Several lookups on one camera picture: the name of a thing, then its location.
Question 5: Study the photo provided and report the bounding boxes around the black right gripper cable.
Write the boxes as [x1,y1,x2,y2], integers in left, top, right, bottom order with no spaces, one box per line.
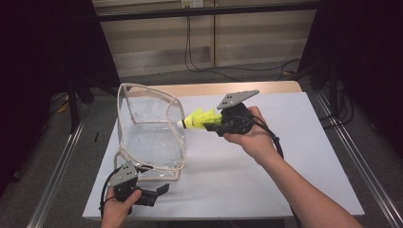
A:
[236,115,302,228]

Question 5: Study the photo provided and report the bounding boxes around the white power outlet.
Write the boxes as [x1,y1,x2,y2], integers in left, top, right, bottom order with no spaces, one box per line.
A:
[181,0,204,9]

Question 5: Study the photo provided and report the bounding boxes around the black curtain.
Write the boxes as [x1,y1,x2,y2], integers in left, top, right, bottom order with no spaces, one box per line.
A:
[297,0,403,150]
[0,0,122,194]

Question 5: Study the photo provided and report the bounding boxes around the black wall cable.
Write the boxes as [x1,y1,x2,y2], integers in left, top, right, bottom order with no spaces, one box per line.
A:
[184,15,237,83]
[188,15,302,73]

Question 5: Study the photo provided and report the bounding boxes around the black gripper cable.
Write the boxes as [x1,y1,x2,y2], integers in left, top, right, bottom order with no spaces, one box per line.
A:
[236,115,302,228]
[98,166,122,219]

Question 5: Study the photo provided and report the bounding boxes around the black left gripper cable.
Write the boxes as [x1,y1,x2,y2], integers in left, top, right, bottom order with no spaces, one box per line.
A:
[98,166,122,219]

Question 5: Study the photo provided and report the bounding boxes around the person's left hand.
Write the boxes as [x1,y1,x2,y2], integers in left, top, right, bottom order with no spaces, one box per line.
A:
[100,186,143,225]

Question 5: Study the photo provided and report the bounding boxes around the person's right hand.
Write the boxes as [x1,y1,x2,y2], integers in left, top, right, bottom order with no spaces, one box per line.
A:
[222,106,281,166]

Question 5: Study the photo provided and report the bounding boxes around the aluminium floor rail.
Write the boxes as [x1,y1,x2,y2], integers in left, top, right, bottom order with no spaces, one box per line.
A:
[315,93,403,228]
[27,105,91,228]

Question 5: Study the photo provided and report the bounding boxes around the clear plastic bag beige trim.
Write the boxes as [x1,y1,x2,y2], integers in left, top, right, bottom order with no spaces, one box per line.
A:
[113,83,188,182]

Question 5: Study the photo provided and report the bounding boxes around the wooden table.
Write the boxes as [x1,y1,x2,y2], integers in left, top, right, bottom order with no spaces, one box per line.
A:
[126,80,303,98]

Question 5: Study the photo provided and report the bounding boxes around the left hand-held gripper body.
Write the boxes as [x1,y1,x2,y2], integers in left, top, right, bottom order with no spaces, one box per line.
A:
[108,160,159,207]

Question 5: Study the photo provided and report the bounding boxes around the black floor cables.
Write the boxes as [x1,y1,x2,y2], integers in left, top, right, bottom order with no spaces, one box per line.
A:
[317,80,355,127]

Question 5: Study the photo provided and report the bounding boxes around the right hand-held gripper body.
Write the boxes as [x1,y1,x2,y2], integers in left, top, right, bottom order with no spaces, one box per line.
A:
[216,89,260,137]

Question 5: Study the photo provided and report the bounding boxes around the yellow floor cable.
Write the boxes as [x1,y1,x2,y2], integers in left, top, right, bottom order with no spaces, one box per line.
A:
[56,94,70,114]

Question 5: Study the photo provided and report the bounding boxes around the black metal stand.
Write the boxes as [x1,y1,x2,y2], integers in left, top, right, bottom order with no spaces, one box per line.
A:
[66,74,96,133]
[312,60,340,120]

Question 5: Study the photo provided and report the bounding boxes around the black metal crossbar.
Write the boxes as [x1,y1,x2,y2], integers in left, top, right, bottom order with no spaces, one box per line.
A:
[94,2,321,23]

